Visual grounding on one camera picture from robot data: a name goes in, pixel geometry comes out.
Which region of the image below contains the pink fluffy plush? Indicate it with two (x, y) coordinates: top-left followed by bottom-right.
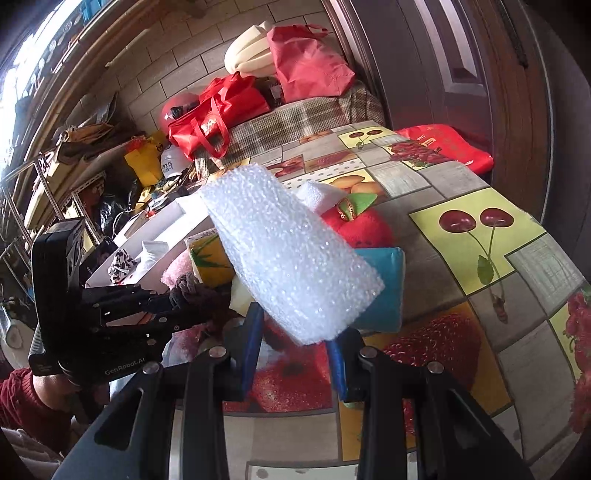
(160, 249), (193, 289)

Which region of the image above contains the red paper bag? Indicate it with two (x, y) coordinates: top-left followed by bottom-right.
(266, 24), (356, 103)

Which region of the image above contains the white helmet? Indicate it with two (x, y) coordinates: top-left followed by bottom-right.
(160, 145), (191, 180)

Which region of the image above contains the red tote bag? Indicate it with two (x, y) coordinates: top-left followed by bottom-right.
(168, 72), (270, 160)

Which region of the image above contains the metal shelf rack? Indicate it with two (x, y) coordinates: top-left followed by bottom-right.
(1, 152), (106, 288)

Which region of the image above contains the brown knitted rope toy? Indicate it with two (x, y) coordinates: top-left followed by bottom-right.
(169, 272), (230, 315)

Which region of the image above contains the black plastic bag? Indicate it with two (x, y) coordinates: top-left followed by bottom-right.
(93, 193), (129, 238)

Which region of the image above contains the fruit print tablecloth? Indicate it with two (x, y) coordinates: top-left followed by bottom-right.
(224, 122), (590, 479)

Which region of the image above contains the yellow shopping bag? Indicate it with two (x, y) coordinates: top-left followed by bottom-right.
(124, 130), (167, 187)

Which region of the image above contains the person's left hand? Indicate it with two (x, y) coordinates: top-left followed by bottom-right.
(22, 369), (83, 420)

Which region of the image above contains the white cardboard box tray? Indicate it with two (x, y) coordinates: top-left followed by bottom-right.
(85, 193), (219, 294)

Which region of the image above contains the white foam block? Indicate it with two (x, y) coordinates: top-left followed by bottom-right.
(198, 165), (385, 345)

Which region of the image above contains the pink helmet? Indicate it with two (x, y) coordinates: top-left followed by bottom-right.
(158, 90), (199, 135)

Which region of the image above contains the blue tissue pack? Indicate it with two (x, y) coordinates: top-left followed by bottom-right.
(353, 247), (406, 333)

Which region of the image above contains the cream foam roll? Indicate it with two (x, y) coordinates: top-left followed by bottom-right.
(224, 21), (276, 78)

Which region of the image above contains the plaid cloth covered bench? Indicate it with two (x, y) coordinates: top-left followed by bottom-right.
(194, 81), (386, 178)

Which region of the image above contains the white towel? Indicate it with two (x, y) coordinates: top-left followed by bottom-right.
(134, 240), (168, 278)

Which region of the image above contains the red plush apple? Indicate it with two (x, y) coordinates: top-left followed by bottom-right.
(321, 193), (396, 249)

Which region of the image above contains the red plastic bag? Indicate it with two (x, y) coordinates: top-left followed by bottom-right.
(397, 124), (494, 175)

